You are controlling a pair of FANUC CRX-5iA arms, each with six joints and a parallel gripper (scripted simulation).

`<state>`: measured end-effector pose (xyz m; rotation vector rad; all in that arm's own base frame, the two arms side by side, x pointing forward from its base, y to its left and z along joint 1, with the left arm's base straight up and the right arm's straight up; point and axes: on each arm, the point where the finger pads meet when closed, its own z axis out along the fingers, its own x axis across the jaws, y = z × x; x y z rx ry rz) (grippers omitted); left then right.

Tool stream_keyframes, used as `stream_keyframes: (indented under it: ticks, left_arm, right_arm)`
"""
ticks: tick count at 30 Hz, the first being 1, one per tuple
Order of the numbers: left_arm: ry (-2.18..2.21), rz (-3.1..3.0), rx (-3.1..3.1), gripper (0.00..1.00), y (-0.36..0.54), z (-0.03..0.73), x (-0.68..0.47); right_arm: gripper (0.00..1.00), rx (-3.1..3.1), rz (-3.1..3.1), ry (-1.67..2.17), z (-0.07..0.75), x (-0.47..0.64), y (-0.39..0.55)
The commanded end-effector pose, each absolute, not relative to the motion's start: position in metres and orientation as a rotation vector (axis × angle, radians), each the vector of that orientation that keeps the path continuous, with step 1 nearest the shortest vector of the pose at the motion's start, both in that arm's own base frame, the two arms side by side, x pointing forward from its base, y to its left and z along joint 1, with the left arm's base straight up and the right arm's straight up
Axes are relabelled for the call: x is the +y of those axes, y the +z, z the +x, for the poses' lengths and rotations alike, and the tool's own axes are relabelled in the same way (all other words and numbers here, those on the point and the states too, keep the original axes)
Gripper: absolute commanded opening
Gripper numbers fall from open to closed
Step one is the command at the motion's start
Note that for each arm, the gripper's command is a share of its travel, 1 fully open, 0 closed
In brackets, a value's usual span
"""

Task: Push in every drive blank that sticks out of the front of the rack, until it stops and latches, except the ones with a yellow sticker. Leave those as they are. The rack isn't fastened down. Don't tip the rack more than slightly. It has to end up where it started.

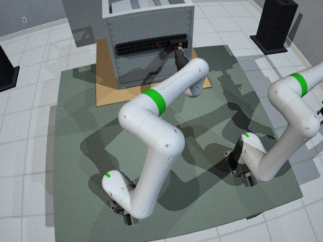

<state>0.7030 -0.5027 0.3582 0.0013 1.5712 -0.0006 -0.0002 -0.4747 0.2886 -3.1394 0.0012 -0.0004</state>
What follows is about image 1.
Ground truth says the tan flat board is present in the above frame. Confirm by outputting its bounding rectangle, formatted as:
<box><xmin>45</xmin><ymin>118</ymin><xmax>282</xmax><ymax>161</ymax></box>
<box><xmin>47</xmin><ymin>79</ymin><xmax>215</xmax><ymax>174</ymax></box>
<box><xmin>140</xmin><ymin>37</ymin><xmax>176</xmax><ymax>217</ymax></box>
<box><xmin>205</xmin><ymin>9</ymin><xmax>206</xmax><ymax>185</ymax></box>
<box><xmin>96</xmin><ymin>38</ymin><xmax>160</xmax><ymax>107</ymax></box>

